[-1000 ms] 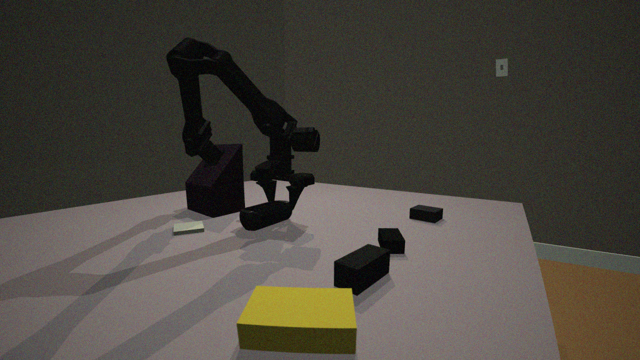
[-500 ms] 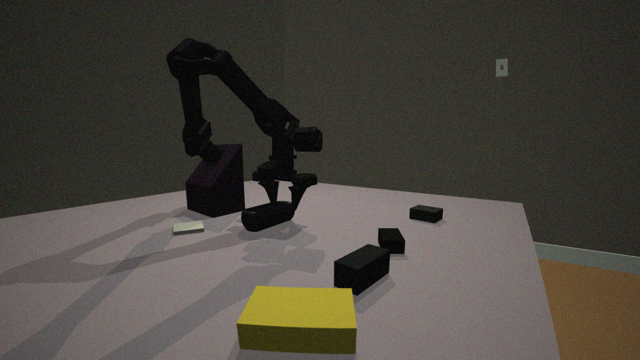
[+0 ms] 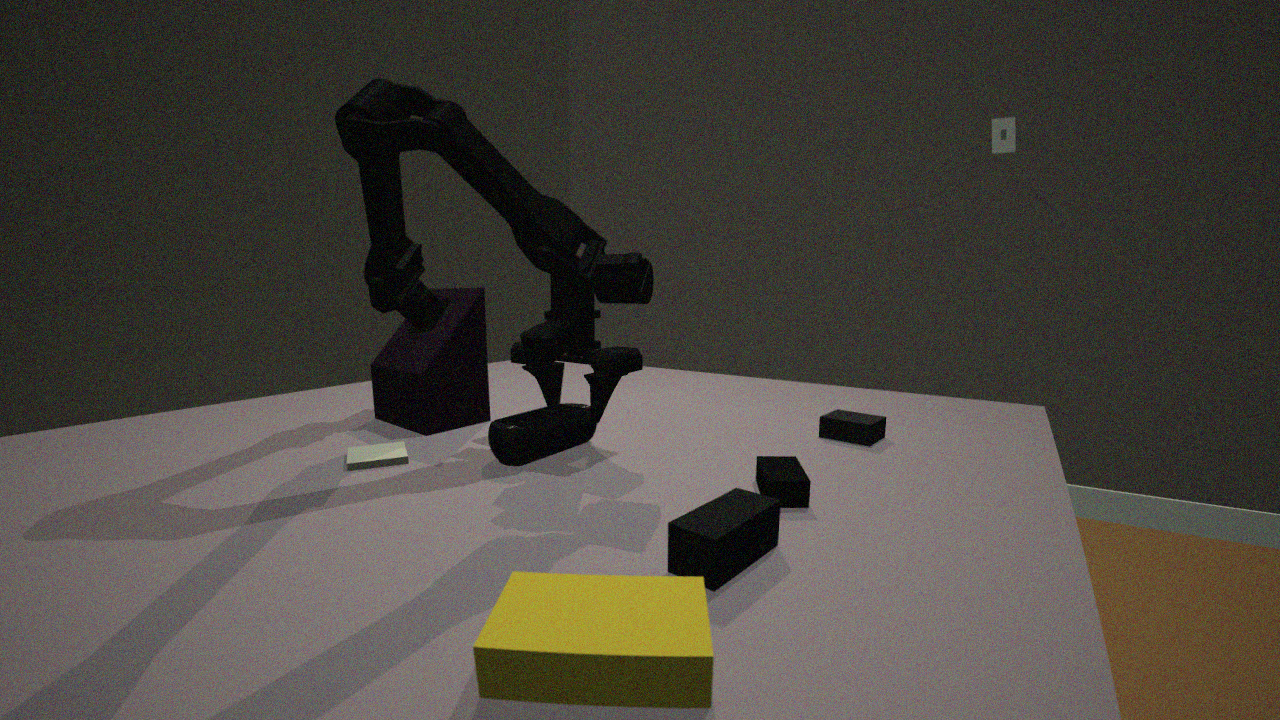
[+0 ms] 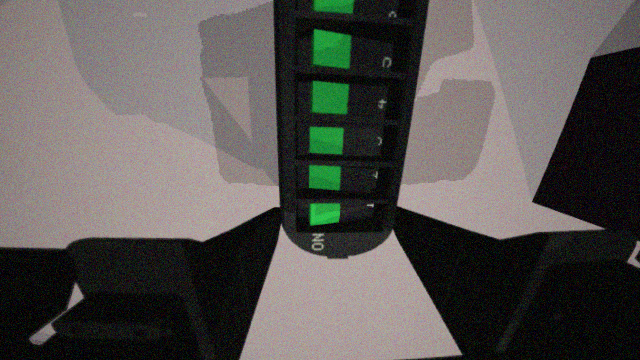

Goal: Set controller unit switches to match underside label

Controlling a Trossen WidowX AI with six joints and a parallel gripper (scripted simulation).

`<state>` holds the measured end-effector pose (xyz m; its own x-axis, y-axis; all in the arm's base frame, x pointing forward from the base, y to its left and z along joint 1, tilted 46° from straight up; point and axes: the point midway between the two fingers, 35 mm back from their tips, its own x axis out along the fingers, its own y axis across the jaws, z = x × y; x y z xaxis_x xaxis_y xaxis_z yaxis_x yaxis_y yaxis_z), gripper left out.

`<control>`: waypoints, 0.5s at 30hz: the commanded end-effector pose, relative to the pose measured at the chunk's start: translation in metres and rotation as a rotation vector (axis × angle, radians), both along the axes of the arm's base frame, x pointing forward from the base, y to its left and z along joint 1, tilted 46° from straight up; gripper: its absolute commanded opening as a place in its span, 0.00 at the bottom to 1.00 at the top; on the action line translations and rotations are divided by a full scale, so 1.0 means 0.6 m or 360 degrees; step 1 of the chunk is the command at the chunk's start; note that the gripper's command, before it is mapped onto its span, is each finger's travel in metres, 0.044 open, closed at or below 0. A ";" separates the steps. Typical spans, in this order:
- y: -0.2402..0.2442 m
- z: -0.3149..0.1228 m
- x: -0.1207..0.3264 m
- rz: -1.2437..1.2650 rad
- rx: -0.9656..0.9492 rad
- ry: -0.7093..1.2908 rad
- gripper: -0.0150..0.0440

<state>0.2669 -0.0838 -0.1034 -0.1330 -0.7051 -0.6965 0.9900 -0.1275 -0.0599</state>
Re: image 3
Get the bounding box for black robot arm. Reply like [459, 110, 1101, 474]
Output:
[335, 78, 653, 363]

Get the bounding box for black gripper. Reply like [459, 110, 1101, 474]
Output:
[511, 302, 643, 424]

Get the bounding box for yellow rectangular block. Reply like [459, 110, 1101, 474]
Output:
[474, 571, 714, 708]

